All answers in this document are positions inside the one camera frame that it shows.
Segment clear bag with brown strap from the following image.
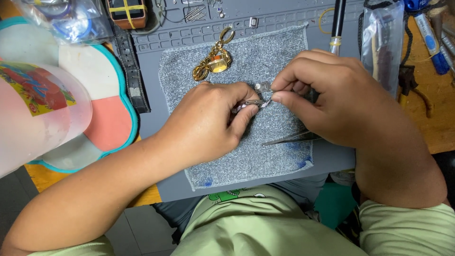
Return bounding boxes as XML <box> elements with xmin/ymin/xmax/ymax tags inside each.
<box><xmin>360</xmin><ymin>0</ymin><xmax>406</xmax><ymax>99</ymax></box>

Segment gold chain wristwatch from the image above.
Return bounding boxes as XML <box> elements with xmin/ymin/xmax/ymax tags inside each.
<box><xmin>192</xmin><ymin>27</ymin><xmax>236</xmax><ymax>82</ymax></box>

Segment silver watch bracelet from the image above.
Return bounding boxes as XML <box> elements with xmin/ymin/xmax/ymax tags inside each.
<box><xmin>232</xmin><ymin>100</ymin><xmax>272</xmax><ymax>114</ymax></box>

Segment brown box with yellow band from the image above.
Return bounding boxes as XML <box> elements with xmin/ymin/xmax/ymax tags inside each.
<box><xmin>105</xmin><ymin>0</ymin><xmax>148</xmax><ymax>30</ymax></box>

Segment translucent plastic jug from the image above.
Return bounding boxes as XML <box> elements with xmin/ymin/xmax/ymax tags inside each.
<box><xmin>0</xmin><ymin>60</ymin><xmax>93</xmax><ymax>178</ymax></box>

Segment blue and white marker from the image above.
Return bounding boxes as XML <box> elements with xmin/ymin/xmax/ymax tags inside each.
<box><xmin>412</xmin><ymin>13</ymin><xmax>451</xmax><ymax>75</ymax></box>

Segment person's left hand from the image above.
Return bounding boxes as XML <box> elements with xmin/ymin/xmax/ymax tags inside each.
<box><xmin>155</xmin><ymin>81</ymin><xmax>262</xmax><ymax>168</ymax></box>

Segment person's right hand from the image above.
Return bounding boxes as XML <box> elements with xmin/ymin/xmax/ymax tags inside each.
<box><xmin>271</xmin><ymin>49</ymin><xmax>399</xmax><ymax>148</ymax></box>

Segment teal-edged flower-shaped mat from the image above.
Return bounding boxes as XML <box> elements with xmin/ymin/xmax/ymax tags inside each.
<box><xmin>0</xmin><ymin>16</ymin><xmax>138</xmax><ymax>174</ymax></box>

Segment black leather watch strap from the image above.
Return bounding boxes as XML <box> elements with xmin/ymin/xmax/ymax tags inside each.
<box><xmin>113</xmin><ymin>25</ymin><xmax>151</xmax><ymax>114</ymax></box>

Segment clear bag of watch parts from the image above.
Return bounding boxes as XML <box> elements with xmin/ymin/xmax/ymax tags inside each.
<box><xmin>11</xmin><ymin>0</ymin><xmax>114</xmax><ymax>45</ymax></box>

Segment person's green shirt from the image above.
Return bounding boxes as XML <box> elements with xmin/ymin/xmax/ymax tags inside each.
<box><xmin>27</xmin><ymin>184</ymin><xmax>455</xmax><ymax>256</ymax></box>

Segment yellow rubber band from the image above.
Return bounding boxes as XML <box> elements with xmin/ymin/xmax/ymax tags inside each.
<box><xmin>318</xmin><ymin>8</ymin><xmax>336</xmax><ymax>35</ymax></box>

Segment grey silicone work mat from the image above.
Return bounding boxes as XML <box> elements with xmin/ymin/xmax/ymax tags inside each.
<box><xmin>121</xmin><ymin>0</ymin><xmax>367</xmax><ymax>203</ymax></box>

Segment steel tweezers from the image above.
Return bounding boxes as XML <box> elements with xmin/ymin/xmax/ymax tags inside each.
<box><xmin>262</xmin><ymin>130</ymin><xmax>322</xmax><ymax>146</ymax></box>

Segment black rod tool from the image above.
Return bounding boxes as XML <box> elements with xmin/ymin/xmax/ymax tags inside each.
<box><xmin>329</xmin><ymin>0</ymin><xmax>347</xmax><ymax>57</ymax></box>

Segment bundle of steel pins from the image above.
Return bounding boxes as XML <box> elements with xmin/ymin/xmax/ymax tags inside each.
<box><xmin>185</xmin><ymin>6</ymin><xmax>207</xmax><ymax>22</ymax></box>

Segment grey denim cloth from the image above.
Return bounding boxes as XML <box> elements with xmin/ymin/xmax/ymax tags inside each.
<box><xmin>159</xmin><ymin>23</ymin><xmax>315</xmax><ymax>191</ymax></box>

